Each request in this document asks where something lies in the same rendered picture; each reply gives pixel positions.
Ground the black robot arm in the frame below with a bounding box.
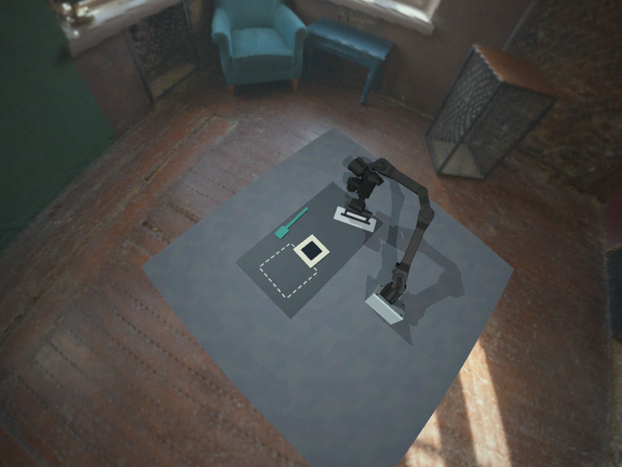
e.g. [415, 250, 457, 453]
[346, 157, 434, 304]

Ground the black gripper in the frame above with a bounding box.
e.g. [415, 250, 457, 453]
[349, 183, 374, 213]

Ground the cream tile with dark rectangle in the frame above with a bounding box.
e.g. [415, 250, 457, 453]
[293, 234, 330, 268]

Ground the teal flat bar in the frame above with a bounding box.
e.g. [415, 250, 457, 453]
[274, 207, 308, 239]

